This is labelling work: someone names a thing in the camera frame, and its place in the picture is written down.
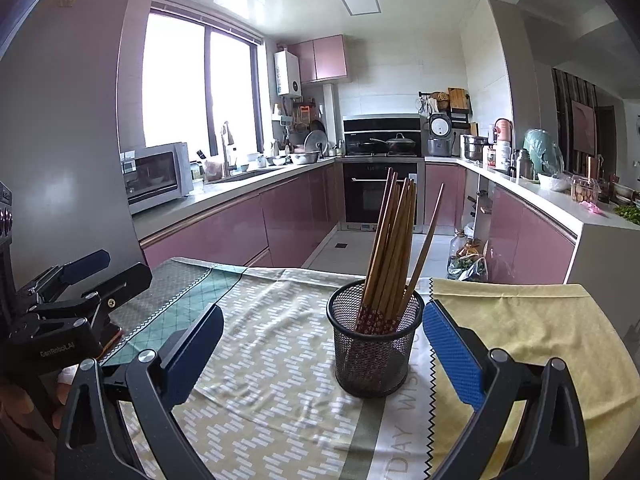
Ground wall-mounted utensil rack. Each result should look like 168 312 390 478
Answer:
418 87 472 123

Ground kitchen window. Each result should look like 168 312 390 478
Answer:
142 7 263 158

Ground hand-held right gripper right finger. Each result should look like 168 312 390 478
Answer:
421 299 591 480

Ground black wok with glass lid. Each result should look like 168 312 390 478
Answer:
370 133 417 156

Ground patterned beige green tablecloth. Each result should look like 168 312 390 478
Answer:
97 257 441 480

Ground white microwave oven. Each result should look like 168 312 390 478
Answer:
121 142 195 216

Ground pink kitchen base cabinets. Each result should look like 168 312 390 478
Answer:
140 160 346 271
424 159 583 286

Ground black range hood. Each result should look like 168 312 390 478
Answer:
343 116 422 157

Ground person's left hand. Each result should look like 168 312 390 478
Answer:
0 377 73 466

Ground pink thermos kettle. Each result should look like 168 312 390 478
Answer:
492 117 513 148

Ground pink wall cabinet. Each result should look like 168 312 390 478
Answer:
287 35 348 85

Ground white covered bowl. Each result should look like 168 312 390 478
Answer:
537 172 571 192

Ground white water heater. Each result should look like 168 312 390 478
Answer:
274 51 302 98

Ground grey refrigerator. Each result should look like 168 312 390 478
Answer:
0 0 148 306

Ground clear food container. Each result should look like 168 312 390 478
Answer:
571 175 601 203

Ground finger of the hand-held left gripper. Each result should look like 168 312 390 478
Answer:
30 262 153 344
15 249 112 311

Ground stainless steel stockpot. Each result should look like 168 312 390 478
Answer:
461 134 488 162

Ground plastic bag of greens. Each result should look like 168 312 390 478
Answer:
446 256 488 282

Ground black built-in oven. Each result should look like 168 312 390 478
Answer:
343 160 420 231

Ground kitchen sink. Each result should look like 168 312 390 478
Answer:
215 167 276 183

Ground bundle of wooden chopsticks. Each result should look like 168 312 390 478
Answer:
354 167 446 336

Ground steel kitchen faucet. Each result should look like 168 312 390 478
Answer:
221 121 236 177

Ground black mesh pen holder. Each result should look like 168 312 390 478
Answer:
326 280 426 398

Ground white rice cooker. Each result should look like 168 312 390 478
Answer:
426 112 455 157

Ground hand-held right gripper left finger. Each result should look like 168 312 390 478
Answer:
55 302 226 480

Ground framed pink painting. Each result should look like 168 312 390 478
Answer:
571 100 598 153

